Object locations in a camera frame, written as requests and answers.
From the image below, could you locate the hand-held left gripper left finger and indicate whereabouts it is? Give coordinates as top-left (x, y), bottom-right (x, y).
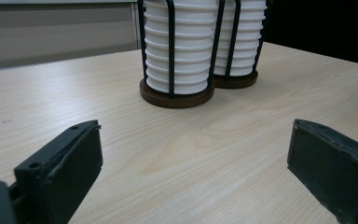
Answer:
top-left (12, 119), bottom-right (103, 224)

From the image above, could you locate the black wire cup holder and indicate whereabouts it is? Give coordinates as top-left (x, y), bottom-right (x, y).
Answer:
top-left (136, 0), bottom-right (273, 109)

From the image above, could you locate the tall stack of white cups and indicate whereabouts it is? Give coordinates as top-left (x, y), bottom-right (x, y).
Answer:
top-left (213, 0), bottom-right (268, 77)

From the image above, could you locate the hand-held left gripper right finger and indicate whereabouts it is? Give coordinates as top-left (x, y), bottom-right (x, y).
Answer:
top-left (286, 119), bottom-right (358, 224)

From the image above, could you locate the short stack of white cups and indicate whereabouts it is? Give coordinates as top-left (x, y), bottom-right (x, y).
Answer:
top-left (143, 0), bottom-right (220, 95)

